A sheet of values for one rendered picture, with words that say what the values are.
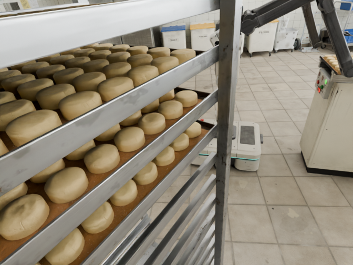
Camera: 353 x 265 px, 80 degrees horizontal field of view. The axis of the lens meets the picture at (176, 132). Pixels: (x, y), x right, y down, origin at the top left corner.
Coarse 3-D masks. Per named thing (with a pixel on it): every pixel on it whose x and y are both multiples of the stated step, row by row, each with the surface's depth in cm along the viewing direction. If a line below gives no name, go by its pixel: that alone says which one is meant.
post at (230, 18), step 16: (224, 0) 36; (240, 0) 36; (224, 16) 37; (240, 16) 38; (224, 32) 38; (224, 48) 40; (224, 64) 41; (224, 80) 43; (224, 96) 45; (224, 112) 47; (224, 128) 49; (224, 144) 52; (224, 160) 55; (224, 176) 58; (224, 192) 62; (224, 208) 66; (224, 224) 73; (224, 240) 80
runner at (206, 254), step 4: (212, 240) 84; (212, 244) 80; (208, 248) 82; (212, 248) 80; (204, 252) 80; (208, 252) 78; (204, 256) 79; (208, 256) 78; (200, 260) 78; (204, 260) 76; (200, 264) 77
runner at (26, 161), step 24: (216, 48) 40; (168, 72) 30; (192, 72) 35; (120, 96) 24; (144, 96) 27; (72, 120) 20; (96, 120) 22; (120, 120) 25; (24, 144) 18; (48, 144) 19; (72, 144) 21; (0, 168) 16; (24, 168) 18; (0, 192) 17
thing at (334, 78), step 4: (332, 72) 135; (332, 76) 136; (336, 76) 135; (340, 76) 134; (344, 76) 134; (332, 80) 137; (336, 80) 136; (340, 80) 135; (344, 80) 135; (348, 80) 134; (352, 80) 134
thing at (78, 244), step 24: (192, 144) 49; (144, 168) 41; (168, 168) 43; (120, 192) 36; (144, 192) 38; (96, 216) 33; (120, 216) 35; (72, 240) 30; (96, 240) 31; (48, 264) 29; (72, 264) 29
